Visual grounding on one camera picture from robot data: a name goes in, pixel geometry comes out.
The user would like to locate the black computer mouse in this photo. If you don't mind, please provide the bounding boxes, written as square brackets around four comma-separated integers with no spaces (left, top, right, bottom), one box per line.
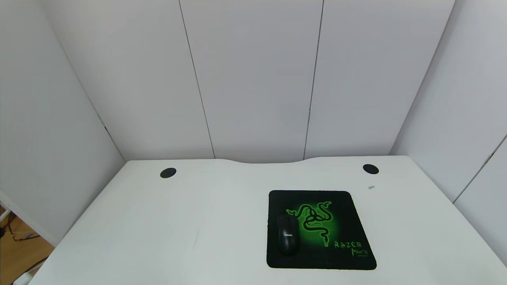
[276,214,300,257]

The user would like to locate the black green mouse pad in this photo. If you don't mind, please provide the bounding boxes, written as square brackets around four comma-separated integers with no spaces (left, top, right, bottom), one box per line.
[266,190,377,271]

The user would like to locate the black floor cable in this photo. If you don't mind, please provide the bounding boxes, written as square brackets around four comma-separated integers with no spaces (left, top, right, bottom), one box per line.
[0,224,41,242]

